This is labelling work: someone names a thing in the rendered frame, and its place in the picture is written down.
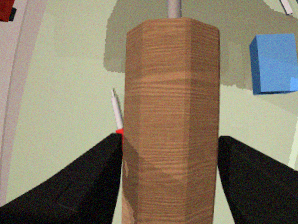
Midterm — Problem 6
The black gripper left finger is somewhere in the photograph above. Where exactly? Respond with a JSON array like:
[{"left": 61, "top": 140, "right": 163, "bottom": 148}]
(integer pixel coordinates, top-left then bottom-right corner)
[{"left": 0, "top": 132, "right": 122, "bottom": 224}]

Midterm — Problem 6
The blue block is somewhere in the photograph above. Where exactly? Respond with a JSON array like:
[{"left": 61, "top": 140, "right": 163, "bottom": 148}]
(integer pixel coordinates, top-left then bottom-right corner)
[{"left": 249, "top": 34, "right": 298, "bottom": 95}]

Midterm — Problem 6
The wooden-handled tool with metal shaft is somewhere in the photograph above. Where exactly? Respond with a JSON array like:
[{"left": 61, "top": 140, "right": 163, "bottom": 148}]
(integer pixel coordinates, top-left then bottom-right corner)
[{"left": 121, "top": 0, "right": 221, "bottom": 224}]

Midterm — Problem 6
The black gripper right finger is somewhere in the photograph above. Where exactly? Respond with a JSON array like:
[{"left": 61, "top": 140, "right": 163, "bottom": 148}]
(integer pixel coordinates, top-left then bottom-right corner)
[{"left": 218, "top": 136, "right": 298, "bottom": 224}]

